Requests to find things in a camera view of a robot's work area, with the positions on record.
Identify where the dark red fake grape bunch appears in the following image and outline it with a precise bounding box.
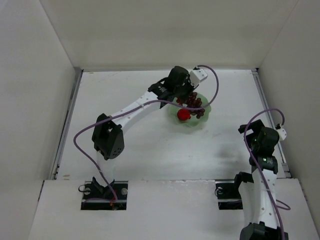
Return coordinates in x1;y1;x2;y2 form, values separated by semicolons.
176;92;205;119

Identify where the red fake apple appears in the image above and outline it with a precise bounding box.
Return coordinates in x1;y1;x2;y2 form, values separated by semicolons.
176;108;191;122

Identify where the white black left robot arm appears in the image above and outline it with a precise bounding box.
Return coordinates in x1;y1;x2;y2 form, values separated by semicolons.
91;66;208;182

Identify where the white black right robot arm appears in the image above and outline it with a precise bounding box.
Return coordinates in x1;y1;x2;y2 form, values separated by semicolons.
234;119;289;240

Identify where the green wavy fruit bowl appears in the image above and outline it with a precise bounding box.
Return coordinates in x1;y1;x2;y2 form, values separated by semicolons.
168;92;212;127

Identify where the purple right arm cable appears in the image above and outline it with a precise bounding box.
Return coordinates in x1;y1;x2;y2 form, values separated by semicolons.
243;108;291;240

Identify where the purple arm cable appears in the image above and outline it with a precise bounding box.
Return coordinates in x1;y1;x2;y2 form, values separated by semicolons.
243;108;291;240
74;64;220;203

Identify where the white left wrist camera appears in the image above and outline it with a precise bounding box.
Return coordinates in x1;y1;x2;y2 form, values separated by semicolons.
189;68;208;87

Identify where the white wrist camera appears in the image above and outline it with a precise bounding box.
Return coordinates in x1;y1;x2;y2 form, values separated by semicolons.
189;68;208;87
275;123;287;141

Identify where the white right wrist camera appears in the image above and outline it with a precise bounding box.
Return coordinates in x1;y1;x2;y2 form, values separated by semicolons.
275;123;287;141

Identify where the aluminium table edge rail right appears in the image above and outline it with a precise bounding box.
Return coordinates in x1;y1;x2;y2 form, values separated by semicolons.
251;68;292;179

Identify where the aluminium table edge rail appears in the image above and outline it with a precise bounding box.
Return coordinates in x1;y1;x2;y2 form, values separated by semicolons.
251;68;292;179
48;67;84;180

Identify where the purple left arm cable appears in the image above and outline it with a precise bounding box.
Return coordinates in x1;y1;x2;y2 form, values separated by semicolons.
74;64;220;203

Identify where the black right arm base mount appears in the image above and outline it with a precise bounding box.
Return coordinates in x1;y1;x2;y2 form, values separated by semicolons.
214;181;243;210

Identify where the aluminium table edge rail left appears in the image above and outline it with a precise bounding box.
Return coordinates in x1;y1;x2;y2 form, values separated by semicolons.
48;67;84;180

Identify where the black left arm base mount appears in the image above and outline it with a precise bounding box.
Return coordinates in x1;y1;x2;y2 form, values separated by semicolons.
78;177;129;211

